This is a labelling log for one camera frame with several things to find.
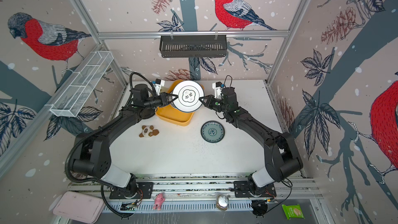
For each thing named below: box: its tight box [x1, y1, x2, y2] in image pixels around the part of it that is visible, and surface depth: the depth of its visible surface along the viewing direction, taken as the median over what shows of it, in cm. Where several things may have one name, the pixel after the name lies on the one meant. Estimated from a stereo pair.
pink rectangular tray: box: [52, 190, 105, 224], surface depth 70 cm
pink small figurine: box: [152, 192, 165, 211], surface depth 71 cm
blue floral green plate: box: [200, 120, 226, 144], surface depth 96 cm
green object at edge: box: [281, 203, 305, 220], surface depth 68 cm
